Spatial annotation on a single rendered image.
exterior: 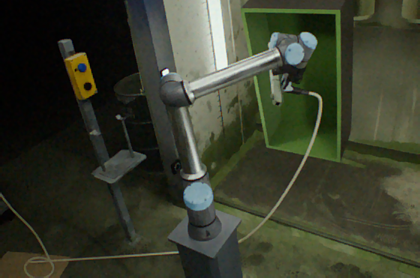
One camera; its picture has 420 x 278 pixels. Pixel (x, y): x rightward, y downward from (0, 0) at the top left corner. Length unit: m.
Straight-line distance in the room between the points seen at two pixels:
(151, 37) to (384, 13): 2.20
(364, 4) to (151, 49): 1.85
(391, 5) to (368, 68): 0.60
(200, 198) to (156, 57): 1.03
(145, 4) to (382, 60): 2.26
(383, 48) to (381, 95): 0.45
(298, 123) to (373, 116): 0.79
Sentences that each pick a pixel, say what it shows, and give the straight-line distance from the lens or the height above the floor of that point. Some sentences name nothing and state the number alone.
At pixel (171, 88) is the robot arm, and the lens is 1.56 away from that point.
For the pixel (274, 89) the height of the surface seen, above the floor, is 1.28.
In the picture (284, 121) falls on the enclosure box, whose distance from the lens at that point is 3.11.
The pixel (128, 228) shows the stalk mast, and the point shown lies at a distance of 2.88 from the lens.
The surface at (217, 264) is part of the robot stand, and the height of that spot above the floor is 0.53.
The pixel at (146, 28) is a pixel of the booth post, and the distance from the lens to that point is 2.35.
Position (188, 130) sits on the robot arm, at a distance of 1.78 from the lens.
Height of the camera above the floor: 2.09
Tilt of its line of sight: 29 degrees down
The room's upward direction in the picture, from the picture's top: 8 degrees counter-clockwise
